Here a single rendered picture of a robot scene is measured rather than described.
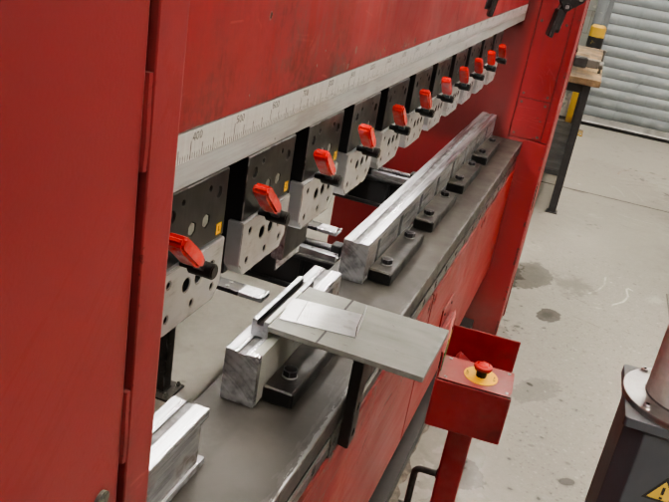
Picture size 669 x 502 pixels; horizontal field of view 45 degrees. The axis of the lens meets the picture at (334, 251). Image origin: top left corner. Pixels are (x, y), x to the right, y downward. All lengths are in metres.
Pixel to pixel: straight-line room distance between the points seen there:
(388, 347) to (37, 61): 1.08
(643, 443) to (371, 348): 0.44
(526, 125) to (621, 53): 5.24
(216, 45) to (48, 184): 0.57
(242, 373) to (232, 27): 0.62
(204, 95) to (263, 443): 0.60
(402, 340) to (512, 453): 1.66
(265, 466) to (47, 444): 0.88
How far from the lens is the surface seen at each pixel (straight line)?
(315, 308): 1.39
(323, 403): 1.38
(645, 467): 1.39
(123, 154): 0.35
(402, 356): 1.31
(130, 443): 0.43
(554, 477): 2.93
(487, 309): 3.66
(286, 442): 1.28
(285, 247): 1.31
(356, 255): 1.79
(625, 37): 8.60
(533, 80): 3.38
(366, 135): 1.35
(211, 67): 0.86
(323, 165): 1.17
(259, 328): 1.34
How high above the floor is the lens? 1.64
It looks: 23 degrees down
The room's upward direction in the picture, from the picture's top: 10 degrees clockwise
